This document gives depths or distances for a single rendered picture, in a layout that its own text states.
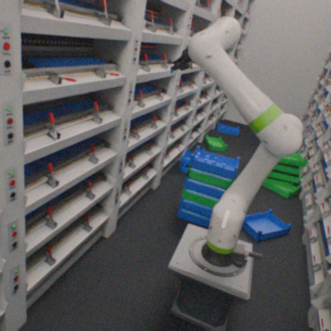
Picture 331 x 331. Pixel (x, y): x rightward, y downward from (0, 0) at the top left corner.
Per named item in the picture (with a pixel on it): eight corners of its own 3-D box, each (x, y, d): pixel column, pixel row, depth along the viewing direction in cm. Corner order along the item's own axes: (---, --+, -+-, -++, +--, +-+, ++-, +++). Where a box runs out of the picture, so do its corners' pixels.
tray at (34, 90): (123, 85, 137) (130, 66, 132) (19, 105, 84) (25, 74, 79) (89, 64, 140) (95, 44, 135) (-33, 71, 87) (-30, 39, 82)
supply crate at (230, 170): (236, 167, 201) (240, 157, 197) (234, 179, 183) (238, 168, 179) (194, 156, 207) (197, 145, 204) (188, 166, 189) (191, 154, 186)
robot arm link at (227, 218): (238, 238, 134) (249, 202, 126) (231, 258, 120) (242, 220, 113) (211, 227, 138) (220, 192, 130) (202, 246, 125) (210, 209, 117)
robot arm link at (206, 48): (260, 112, 111) (279, 97, 101) (242, 128, 107) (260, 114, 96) (197, 40, 112) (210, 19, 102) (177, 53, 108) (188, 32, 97)
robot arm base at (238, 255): (257, 252, 136) (260, 242, 133) (262, 277, 122) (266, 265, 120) (201, 240, 138) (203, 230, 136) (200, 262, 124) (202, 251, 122)
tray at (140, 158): (160, 153, 221) (167, 138, 215) (119, 185, 168) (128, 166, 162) (138, 139, 224) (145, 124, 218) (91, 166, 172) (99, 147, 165)
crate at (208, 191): (230, 187, 207) (233, 178, 204) (227, 201, 189) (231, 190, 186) (190, 175, 213) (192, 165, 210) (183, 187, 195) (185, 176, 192)
